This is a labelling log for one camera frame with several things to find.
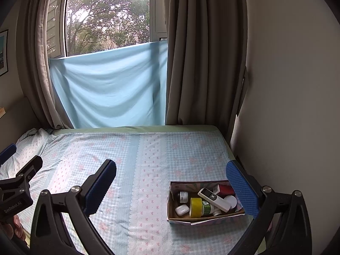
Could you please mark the grey-brown curtain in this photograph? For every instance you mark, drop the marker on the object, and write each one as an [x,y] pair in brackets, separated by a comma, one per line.
[37,58]
[202,58]

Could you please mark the cardboard box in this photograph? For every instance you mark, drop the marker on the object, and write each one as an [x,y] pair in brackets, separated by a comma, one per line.
[202,219]

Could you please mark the red box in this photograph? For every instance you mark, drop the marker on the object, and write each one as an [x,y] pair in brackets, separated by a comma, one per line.
[225,190]

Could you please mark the white jar green label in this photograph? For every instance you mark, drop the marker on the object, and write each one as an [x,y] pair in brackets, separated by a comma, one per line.
[208,207]

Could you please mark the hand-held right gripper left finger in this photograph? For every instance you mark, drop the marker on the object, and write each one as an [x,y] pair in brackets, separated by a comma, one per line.
[98,192]

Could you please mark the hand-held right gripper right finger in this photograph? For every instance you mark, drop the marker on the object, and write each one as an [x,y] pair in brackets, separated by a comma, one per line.
[243,188]

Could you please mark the light blue cloth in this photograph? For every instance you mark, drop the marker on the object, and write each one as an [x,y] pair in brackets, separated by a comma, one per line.
[106,90]

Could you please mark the yellow tape roll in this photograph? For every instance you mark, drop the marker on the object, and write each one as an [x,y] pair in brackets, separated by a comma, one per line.
[196,207]

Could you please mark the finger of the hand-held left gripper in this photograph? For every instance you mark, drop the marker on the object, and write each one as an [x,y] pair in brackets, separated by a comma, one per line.
[7,151]
[29,169]

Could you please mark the small white jar black lid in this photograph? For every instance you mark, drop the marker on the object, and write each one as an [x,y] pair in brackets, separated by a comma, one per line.
[183,197]

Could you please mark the checkered pillow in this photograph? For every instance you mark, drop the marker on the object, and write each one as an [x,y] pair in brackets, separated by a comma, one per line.
[26,146]

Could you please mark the person's left hand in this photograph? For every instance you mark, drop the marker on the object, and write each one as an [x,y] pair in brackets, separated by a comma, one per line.
[14,228]

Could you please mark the white earbud case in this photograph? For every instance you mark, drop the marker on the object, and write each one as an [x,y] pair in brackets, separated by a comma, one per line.
[182,209]

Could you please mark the white remote control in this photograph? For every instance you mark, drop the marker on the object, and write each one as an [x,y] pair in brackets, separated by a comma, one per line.
[214,199]

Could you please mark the framed wall picture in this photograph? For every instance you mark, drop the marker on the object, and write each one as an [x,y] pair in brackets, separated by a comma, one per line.
[3,53]

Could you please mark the window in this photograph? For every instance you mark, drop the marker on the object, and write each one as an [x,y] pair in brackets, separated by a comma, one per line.
[106,16]

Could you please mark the yellow sticky note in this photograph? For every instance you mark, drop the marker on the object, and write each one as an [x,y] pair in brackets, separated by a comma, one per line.
[2,112]

